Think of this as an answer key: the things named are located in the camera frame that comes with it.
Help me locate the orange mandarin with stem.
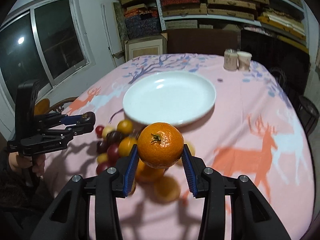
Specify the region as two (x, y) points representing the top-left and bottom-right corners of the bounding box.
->
(137, 122), (184, 169)

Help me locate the small red cherry tomato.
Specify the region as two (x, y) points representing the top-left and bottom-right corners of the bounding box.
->
(95, 125), (104, 138)

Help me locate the yellow-orange round fruit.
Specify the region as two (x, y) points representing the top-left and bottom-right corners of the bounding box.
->
(153, 176), (181, 203)

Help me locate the person's left hand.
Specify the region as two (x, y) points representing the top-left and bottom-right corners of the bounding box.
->
(8, 152), (46, 177)

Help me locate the wooden chair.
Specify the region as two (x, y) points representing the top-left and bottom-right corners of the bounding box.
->
(34, 97), (76, 115)

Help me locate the large red plum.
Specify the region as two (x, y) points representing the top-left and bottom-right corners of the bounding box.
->
(107, 144), (120, 165)

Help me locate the orange yellow tomato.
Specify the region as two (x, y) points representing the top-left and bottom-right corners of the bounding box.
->
(117, 119), (134, 134)

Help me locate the pink deer tablecloth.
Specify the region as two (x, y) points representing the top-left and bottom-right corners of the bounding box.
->
(44, 54), (315, 239)

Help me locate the sliding glass window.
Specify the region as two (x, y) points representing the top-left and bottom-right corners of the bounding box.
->
(1, 0), (95, 108)

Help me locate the white round plate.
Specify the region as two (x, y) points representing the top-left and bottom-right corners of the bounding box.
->
(123, 70), (217, 126)

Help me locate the wooden framed picture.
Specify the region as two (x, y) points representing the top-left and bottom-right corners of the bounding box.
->
(125, 34), (168, 61)

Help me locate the black stool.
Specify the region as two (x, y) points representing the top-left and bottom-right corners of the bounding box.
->
(297, 96), (319, 137)

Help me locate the beige drink can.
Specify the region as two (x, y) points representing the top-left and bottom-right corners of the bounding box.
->
(223, 49), (238, 71)

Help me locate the white paper cup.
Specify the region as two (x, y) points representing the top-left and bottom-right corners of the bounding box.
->
(237, 51), (252, 71)

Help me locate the metal storage shelf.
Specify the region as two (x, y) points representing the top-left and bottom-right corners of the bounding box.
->
(156, 0), (309, 52)

